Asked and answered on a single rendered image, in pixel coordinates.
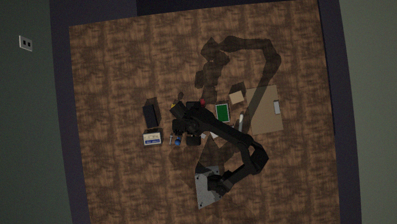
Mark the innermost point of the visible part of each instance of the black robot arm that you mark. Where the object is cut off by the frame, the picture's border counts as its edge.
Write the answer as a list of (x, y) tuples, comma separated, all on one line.
[(197, 120)]

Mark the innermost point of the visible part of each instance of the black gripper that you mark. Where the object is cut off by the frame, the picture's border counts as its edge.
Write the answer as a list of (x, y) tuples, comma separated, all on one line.
[(194, 140)]

